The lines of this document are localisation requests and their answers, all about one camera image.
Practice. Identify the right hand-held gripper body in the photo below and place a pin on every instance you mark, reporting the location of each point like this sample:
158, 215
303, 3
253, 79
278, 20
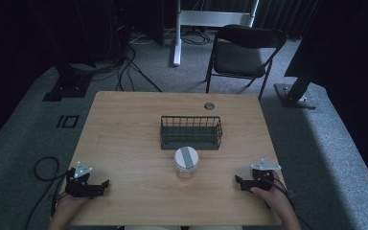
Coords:
262, 175

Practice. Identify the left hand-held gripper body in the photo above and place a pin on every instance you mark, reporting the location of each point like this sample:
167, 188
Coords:
78, 185

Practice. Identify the person's left hand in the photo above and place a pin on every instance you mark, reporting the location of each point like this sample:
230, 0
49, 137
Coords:
72, 203

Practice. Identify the person's right hand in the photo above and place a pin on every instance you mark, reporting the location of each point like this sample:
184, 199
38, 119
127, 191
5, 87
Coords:
270, 198

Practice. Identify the clear jar with white lid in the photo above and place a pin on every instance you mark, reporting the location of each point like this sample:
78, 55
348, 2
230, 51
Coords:
186, 161

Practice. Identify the round grey table grommet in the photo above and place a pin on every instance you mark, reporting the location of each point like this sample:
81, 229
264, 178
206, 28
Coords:
209, 106

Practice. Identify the black metal stand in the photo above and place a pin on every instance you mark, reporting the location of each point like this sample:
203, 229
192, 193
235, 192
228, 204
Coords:
68, 84
295, 92

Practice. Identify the black folding chair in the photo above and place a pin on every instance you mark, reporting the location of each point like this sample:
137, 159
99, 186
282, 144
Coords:
242, 54

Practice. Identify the white desk frame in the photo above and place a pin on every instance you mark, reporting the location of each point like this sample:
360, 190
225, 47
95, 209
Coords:
185, 19

